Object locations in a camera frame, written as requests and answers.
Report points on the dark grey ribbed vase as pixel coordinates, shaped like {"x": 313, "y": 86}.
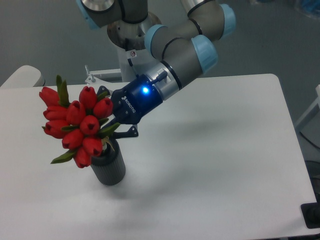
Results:
{"x": 109, "y": 167}

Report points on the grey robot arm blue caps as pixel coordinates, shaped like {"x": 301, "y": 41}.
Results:
{"x": 184, "y": 52}

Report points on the red tulip bouquet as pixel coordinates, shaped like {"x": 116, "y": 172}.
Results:
{"x": 79, "y": 124}

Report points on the beige chair back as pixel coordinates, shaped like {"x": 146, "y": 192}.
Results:
{"x": 24, "y": 77}

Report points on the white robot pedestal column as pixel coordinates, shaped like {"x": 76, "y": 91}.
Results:
{"x": 129, "y": 40}

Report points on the white pedestal base frame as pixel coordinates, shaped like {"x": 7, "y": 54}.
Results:
{"x": 101, "y": 76}

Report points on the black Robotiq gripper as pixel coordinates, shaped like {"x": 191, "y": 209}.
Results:
{"x": 131, "y": 103}

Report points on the black device at table edge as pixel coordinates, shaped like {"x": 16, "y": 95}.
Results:
{"x": 311, "y": 215}

